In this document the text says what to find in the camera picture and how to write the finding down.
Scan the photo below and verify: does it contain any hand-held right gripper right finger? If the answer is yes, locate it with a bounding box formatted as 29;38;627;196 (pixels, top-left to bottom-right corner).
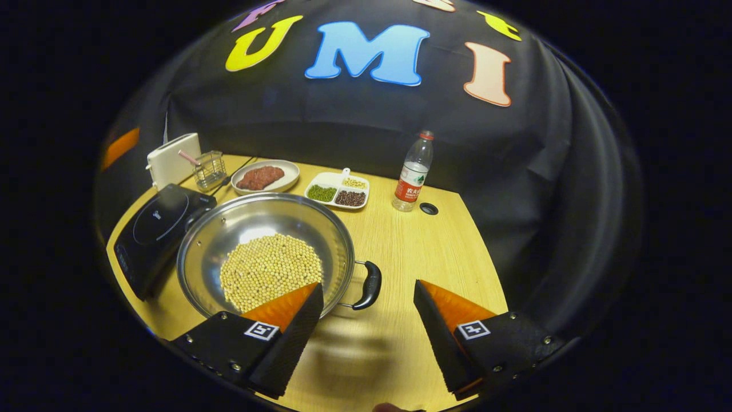
413;279;567;401

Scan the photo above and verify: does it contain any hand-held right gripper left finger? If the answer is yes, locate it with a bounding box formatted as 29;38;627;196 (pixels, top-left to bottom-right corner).
170;282;325;400

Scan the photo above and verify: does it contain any black induction cooktop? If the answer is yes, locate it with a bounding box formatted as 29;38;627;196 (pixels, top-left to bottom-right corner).
113;183;218;302

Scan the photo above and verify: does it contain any steel pot with black handles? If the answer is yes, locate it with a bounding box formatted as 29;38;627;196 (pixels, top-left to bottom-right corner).
176;192;383;321

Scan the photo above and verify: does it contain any pile of soybeans in pot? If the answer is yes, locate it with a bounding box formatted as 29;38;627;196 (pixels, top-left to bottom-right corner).
220;233;324;314

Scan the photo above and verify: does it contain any white toaster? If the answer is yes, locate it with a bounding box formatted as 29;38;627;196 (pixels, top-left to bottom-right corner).
146;133;202;191

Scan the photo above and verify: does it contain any raw red meat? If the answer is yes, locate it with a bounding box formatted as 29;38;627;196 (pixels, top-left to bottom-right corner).
237;166;285;191

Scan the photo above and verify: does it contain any plastic water bottle red label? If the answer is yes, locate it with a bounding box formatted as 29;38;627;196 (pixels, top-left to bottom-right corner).
392;130;435;213

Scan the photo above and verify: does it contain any white divided dish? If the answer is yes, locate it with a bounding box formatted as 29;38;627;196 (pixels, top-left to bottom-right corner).
304;168;371;211

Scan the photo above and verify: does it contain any white round plate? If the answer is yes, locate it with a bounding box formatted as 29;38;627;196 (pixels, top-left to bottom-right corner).
230;160;300;197

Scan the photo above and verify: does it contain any wire mesh basket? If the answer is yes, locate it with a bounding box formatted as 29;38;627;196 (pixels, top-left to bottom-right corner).
193;150;228;192

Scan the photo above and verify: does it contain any black power cable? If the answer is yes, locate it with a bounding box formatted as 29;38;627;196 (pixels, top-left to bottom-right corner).
214;156;258;198

